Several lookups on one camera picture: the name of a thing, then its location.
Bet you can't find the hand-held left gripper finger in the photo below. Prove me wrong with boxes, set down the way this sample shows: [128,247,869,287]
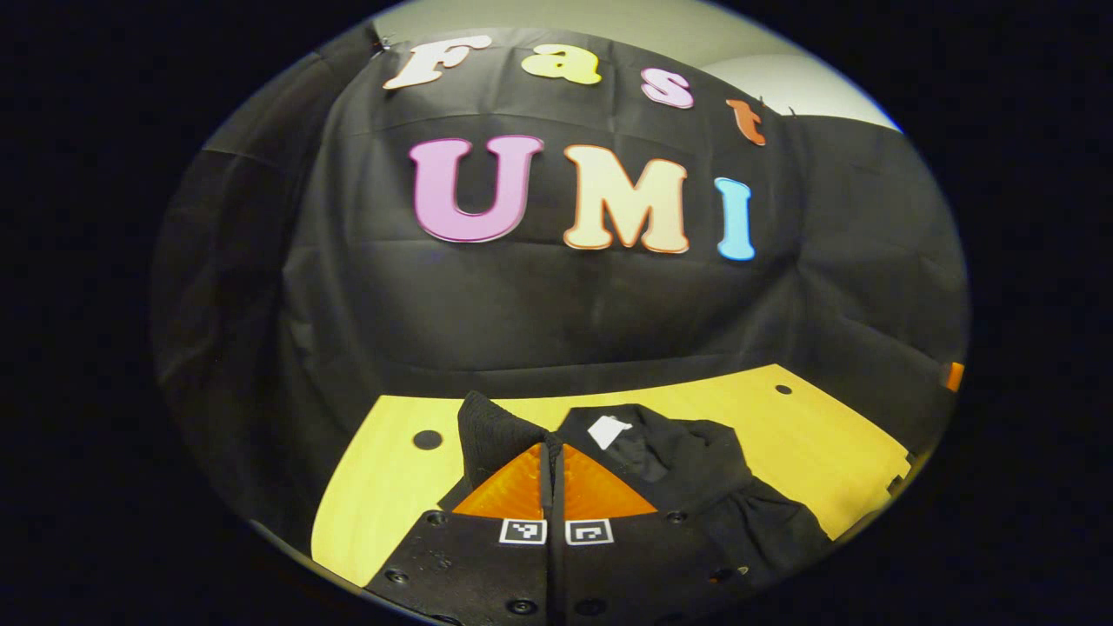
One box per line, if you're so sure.
[365,442,554,626]
[553,442,756,626]

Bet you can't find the black shirt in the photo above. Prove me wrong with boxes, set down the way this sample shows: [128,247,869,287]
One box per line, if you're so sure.
[439,391,836,592]

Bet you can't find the black backdrop cloth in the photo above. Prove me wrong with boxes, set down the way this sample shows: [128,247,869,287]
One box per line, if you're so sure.
[152,22,970,557]

